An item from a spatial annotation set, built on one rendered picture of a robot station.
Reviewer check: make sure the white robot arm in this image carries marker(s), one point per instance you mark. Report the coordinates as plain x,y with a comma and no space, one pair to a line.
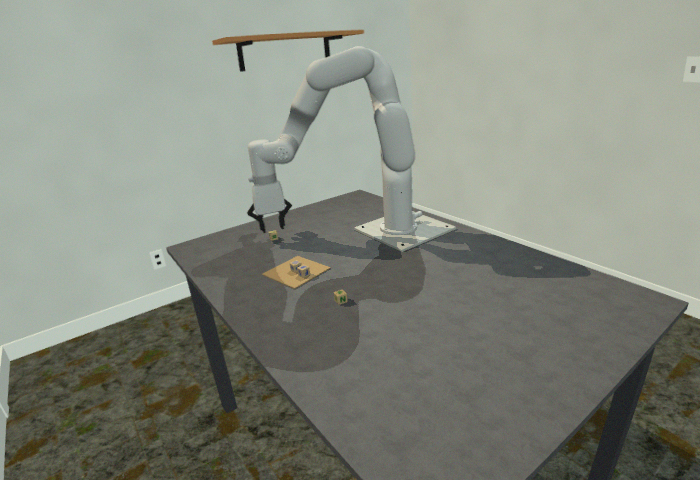
392,123

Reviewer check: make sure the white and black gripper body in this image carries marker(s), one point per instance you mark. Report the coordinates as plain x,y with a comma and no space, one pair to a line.
268,198

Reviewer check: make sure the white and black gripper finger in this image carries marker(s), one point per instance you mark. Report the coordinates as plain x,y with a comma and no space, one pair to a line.
258,218
283,213

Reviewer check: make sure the tan flat mat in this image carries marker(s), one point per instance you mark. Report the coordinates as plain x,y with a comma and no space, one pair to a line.
284,275

